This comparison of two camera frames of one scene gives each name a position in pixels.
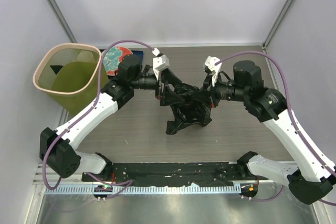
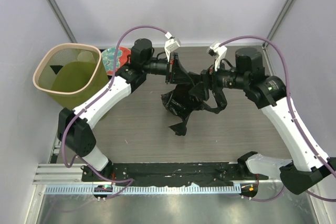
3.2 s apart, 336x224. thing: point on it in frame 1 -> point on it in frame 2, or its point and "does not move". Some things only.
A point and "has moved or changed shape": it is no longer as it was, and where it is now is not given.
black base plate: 174,172 does not move
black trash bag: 195,110 has moved or changed shape
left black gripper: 166,77 -> 177,74
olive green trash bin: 70,73 does not move
